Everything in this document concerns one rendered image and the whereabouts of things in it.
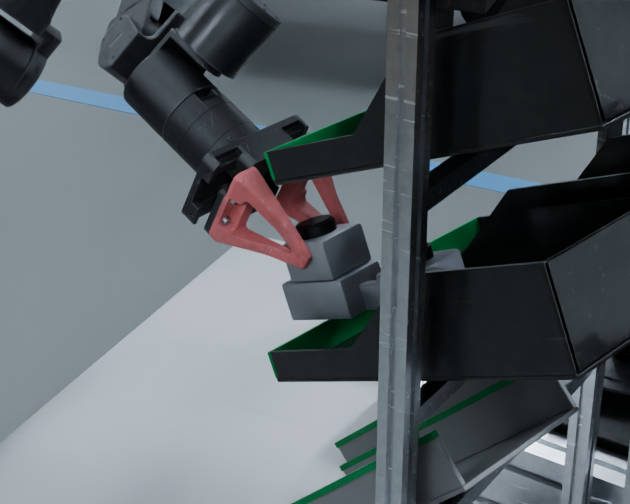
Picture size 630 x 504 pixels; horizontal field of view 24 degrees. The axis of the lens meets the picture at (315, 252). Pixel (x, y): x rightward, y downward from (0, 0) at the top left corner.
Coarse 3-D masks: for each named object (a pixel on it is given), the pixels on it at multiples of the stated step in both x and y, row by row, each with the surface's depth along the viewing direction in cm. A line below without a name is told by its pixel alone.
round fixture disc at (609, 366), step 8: (608, 360) 146; (616, 360) 146; (608, 368) 144; (616, 368) 144; (624, 368) 144; (608, 376) 143; (616, 376) 143; (624, 376) 143; (608, 384) 142; (616, 384) 142; (624, 384) 142; (608, 392) 141; (616, 392) 141; (624, 392) 141; (608, 400) 142; (616, 400) 141; (624, 400) 141; (616, 408) 142; (624, 408) 142
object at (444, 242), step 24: (624, 144) 111; (600, 168) 114; (624, 168) 112; (528, 192) 103; (552, 192) 102; (576, 192) 100; (600, 192) 99; (624, 192) 97; (480, 216) 125; (504, 216) 105; (432, 240) 121; (456, 240) 123; (480, 240) 108
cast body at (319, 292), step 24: (312, 240) 105; (336, 240) 104; (360, 240) 106; (288, 264) 107; (312, 264) 105; (336, 264) 104; (360, 264) 106; (288, 288) 108; (312, 288) 106; (336, 288) 104; (360, 288) 105; (312, 312) 107; (336, 312) 105; (360, 312) 105
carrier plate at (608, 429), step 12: (612, 408) 142; (600, 420) 140; (612, 420) 140; (624, 420) 140; (564, 432) 140; (600, 432) 138; (612, 432) 138; (624, 432) 138; (600, 444) 138; (612, 444) 137; (624, 444) 137
